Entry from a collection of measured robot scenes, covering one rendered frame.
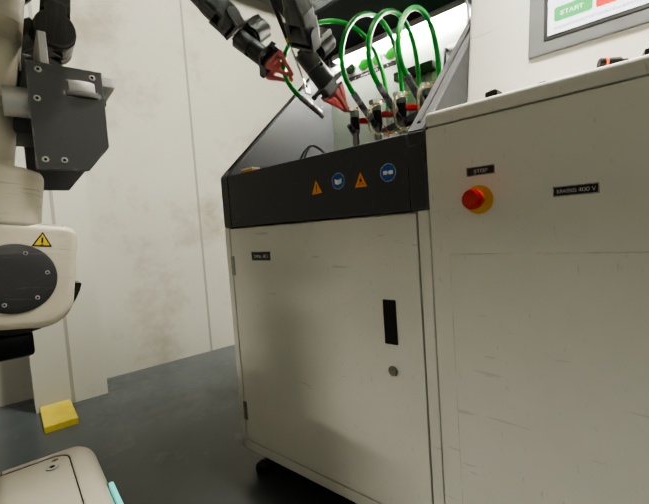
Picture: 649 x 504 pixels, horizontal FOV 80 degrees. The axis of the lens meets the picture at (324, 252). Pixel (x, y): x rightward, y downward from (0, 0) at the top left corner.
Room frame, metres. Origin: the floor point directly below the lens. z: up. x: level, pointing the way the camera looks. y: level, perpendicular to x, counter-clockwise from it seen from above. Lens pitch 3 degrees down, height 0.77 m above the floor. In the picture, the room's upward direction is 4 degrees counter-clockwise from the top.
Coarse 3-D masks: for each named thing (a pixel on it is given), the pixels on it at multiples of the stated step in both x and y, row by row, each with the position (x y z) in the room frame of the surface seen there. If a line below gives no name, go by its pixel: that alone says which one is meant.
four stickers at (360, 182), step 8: (384, 168) 0.84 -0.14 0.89; (392, 168) 0.83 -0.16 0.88; (336, 176) 0.93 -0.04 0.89; (360, 176) 0.88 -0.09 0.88; (384, 176) 0.84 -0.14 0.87; (392, 176) 0.83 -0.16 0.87; (312, 184) 0.98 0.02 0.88; (320, 184) 0.96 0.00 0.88; (336, 184) 0.93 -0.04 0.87; (344, 184) 0.91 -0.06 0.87; (360, 184) 0.88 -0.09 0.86; (312, 192) 0.98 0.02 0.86; (320, 192) 0.96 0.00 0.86
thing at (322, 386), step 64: (256, 256) 1.14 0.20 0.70; (320, 256) 0.97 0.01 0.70; (384, 256) 0.85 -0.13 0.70; (256, 320) 1.16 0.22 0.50; (320, 320) 0.99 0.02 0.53; (384, 320) 0.85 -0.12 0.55; (256, 384) 1.17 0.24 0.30; (320, 384) 1.00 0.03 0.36; (384, 384) 0.86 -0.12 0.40; (320, 448) 1.01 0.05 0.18; (384, 448) 0.87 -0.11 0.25
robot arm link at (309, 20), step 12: (288, 0) 0.96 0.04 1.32; (300, 0) 0.97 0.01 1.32; (288, 12) 0.99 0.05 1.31; (300, 12) 0.98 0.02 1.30; (312, 12) 1.01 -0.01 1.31; (288, 24) 1.02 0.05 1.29; (300, 24) 1.00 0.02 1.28; (312, 24) 1.02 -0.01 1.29; (288, 36) 1.06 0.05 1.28; (300, 36) 1.03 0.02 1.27
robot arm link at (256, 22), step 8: (232, 8) 1.14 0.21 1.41; (232, 16) 1.14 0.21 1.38; (240, 16) 1.15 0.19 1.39; (256, 16) 1.21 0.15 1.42; (240, 24) 1.15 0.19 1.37; (248, 24) 1.19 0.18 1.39; (256, 24) 1.20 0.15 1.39; (264, 24) 1.21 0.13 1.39; (232, 32) 1.17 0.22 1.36; (256, 32) 1.20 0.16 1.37; (264, 32) 1.21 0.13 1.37; (264, 40) 1.24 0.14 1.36
